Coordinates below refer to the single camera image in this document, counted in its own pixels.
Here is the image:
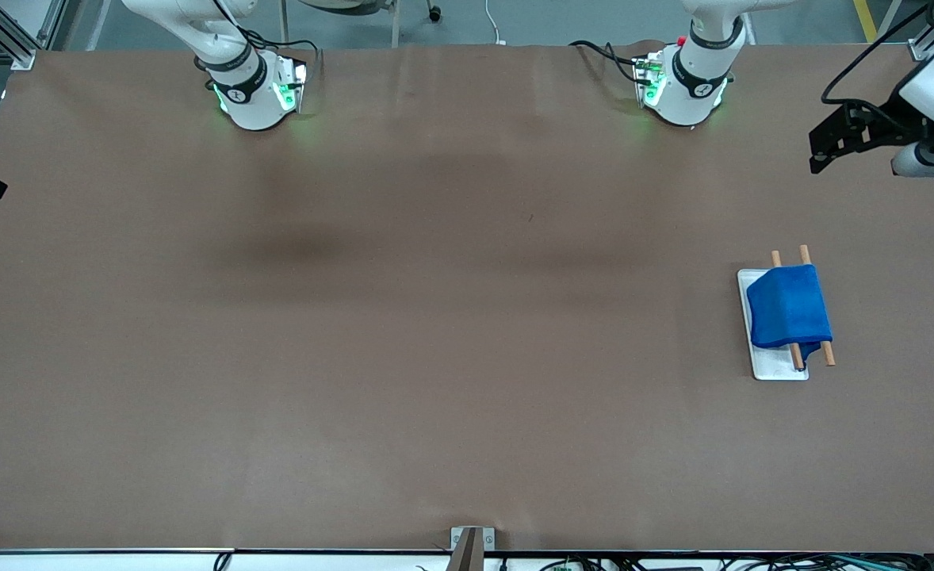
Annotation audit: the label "blue microfibre towel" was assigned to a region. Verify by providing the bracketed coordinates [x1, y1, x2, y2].
[746, 263, 834, 365]

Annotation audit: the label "white towel rack wooden bars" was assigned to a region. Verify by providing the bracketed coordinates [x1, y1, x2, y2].
[737, 244, 837, 382]

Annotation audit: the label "chair base with caster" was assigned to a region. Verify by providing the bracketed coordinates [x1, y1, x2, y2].
[279, 0, 444, 48]

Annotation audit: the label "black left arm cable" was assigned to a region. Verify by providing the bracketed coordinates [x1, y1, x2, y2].
[821, 0, 934, 109]

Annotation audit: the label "aluminium frame profile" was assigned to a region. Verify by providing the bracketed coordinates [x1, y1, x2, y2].
[0, 0, 69, 71]

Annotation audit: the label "black left base cable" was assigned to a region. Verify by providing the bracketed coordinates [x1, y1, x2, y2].
[568, 39, 652, 85]

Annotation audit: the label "black base cable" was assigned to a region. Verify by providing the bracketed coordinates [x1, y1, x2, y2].
[233, 24, 323, 80]
[568, 39, 652, 85]

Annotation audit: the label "black right base cable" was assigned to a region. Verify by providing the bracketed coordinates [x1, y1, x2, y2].
[233, 24, 323, 80]

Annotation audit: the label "white floor cable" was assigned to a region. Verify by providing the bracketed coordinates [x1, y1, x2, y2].
[483, 0, 508, 47]

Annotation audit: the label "metal bracket with brown post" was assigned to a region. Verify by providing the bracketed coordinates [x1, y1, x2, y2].
[449, 526, 496, 571]

